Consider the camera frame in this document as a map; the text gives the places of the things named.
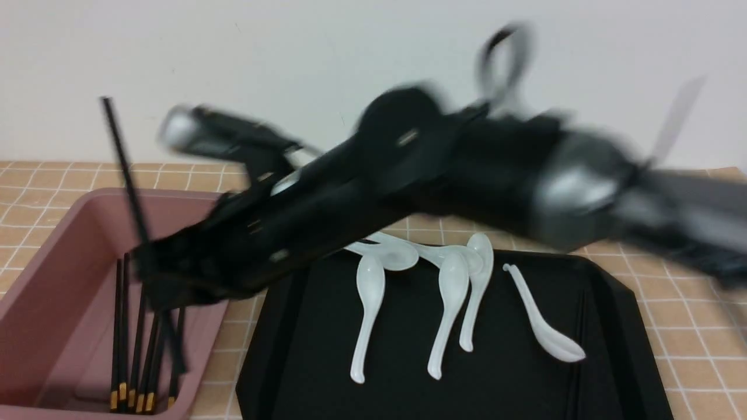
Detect black looped cable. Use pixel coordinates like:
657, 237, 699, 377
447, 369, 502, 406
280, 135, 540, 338
477, 23, 532, 109

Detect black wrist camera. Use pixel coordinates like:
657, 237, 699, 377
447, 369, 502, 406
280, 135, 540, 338
156, 104, 301, 178

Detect checkered orange tablecloth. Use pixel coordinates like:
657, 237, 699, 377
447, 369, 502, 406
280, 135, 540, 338
1, 162, 745, 419

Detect white ceramic soup spoon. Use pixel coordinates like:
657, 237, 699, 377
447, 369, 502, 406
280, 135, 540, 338
459, 232, 494, 352
344, 242, 420, 271
502, 264, 587, 363
350, 254, 385, 384
366, 232, 484, 275
427, 252, 470, 380

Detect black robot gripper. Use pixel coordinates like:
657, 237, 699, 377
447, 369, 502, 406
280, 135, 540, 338
133, 140, 409, 312

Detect pink plastic rectangular bin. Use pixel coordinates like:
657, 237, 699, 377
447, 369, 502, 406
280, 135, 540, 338
1, 188, 228, 419

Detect black plastic tray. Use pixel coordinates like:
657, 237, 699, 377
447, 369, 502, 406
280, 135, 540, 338
236, 250, 673, 419

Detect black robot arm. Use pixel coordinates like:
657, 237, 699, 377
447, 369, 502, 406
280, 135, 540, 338
131, 87, 745, 312

